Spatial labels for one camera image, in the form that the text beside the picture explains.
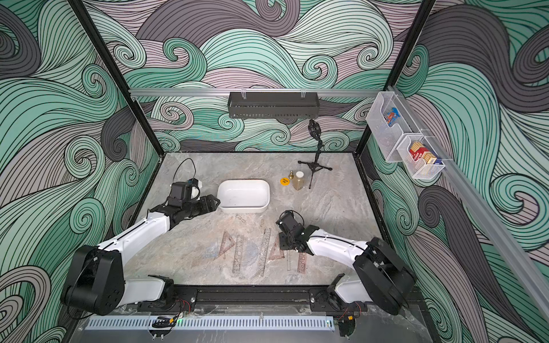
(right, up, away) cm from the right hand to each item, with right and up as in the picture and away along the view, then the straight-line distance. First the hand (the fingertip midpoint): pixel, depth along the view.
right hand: (287, 239), depth 88 cm
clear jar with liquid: (+6, +24, +11) cm, 27 cm away
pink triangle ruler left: (-25, -1, 0) cm, 25 cm away
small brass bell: (+4, +26, +20) cm, 33 cm away
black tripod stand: (+12, +46, +2) cm, 48 cm away
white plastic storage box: (-20, +16, +17) cm, 31 cm away
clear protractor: (-15, -4, -4) cm, 16 cm away
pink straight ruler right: (+5, -7, -6) cm, 11 cm away
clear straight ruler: (-10, -4, -2) cm, 11 cm away
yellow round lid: (0, +24, +20) cm, 31 cm away
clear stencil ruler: (0, -7, -4) cm, 8 cm away
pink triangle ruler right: (-5, -4, -4) cm, 7 cm away
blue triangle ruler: (-31, -4, -3) cm, 32 cm away
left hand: (-31, +16, 0) cm, 35 cm away
